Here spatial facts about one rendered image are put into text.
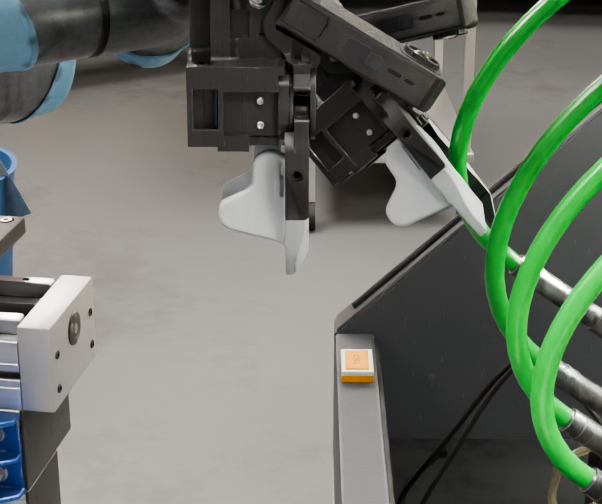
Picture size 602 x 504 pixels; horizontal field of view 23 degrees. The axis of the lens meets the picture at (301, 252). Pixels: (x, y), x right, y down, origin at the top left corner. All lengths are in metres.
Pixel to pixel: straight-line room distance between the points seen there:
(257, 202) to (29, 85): 0.56
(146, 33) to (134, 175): 3.87
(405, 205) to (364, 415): 0.31
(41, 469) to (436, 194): 0.62
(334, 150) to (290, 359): 2.56
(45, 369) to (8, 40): 0.42
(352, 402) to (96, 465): 1.89
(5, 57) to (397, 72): 0.33
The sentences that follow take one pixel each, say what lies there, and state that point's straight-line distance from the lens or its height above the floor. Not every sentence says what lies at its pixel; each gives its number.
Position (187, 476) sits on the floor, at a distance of 3.13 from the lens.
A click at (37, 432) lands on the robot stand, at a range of 1.50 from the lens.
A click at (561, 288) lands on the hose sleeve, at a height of 1.13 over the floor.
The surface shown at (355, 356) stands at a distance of 1.40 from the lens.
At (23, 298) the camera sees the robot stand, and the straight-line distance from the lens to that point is 1.51.
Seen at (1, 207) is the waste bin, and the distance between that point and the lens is 3.37.
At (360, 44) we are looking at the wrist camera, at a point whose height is 1.35.
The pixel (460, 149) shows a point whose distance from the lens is 1.08.
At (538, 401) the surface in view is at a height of 1.16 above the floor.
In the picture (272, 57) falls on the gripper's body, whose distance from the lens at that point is 0.93.
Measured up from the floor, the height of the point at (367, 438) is 0.95.
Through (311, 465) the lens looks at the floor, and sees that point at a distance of 3.16.
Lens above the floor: 1.56
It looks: 21 degrees down
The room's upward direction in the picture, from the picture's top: straight up
